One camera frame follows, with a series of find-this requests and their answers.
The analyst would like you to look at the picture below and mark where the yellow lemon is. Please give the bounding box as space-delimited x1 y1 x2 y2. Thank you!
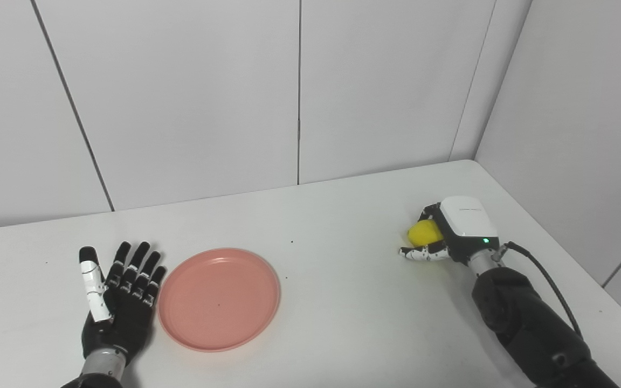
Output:
408 219 444 247

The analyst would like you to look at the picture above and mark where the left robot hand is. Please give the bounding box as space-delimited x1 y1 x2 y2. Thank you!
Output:
79 241 167 363

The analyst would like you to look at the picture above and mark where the pink round plate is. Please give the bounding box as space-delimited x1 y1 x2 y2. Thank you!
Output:
157 247 281 353

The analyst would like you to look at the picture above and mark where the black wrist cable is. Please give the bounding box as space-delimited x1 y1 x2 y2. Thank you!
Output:
491 241 583 340

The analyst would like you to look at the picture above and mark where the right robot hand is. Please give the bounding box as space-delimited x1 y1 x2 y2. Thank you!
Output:
398 196 500 265

